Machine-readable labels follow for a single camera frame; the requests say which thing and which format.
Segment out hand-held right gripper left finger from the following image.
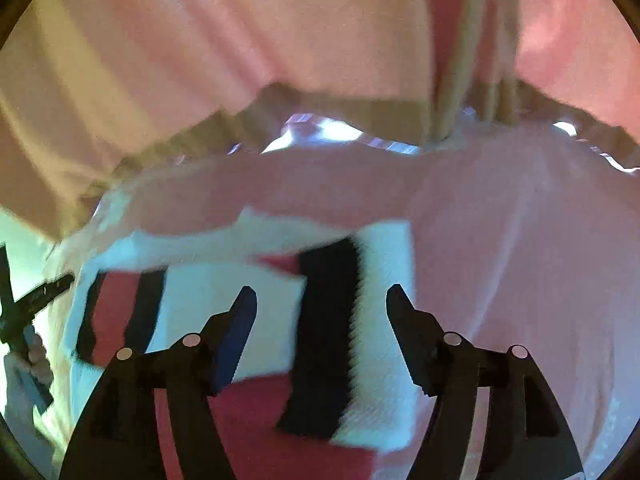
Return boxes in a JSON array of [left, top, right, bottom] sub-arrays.
[[59, 285, 258, 480]]

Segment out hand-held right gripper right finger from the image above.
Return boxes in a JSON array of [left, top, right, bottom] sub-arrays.
[[386, 284, 585, 480]]

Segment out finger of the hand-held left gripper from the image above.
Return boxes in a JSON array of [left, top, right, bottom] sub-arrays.
[[15, 272, 76, 313]]

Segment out white knitted sweater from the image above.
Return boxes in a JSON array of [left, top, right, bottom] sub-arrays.
[[67, 207, 426, 480]]

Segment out person's left hand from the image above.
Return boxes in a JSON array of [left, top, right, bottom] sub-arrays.
[[25, 332, 55, 386]]

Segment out pink printed blanket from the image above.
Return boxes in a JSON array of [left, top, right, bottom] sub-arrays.
[[45, 122, 640, 480]]

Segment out pink curtain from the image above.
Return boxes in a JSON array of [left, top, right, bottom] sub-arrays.
[[425, 0, 640, 171], [0, 0, 451, 241]]

